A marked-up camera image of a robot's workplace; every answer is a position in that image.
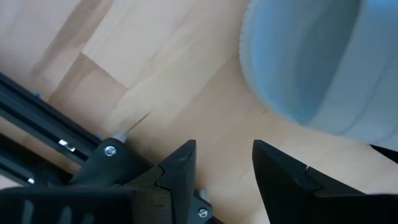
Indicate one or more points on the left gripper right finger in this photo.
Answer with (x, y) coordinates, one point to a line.
(280, 186)

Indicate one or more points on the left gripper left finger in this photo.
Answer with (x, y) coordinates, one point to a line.
(174, 186)

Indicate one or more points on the grey rubber slide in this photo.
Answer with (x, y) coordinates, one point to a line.
(311, 62)

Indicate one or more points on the black aluminium table frame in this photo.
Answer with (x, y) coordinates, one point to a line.
(31, 115)

